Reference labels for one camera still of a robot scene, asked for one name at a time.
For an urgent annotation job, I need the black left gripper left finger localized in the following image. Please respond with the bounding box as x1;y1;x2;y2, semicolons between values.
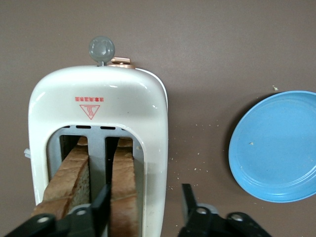
3;183;112;237

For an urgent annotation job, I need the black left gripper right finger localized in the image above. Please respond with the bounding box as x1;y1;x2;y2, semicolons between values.
177;183;272;237

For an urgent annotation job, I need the brown bread slice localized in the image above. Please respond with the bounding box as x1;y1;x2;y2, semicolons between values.
31;135;90;220
108;137;139;237

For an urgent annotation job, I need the blue plate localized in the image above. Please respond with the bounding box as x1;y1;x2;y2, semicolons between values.
228;90;316;204

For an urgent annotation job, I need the white two-slot toaster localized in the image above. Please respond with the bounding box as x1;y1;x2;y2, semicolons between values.
24;36;170;237

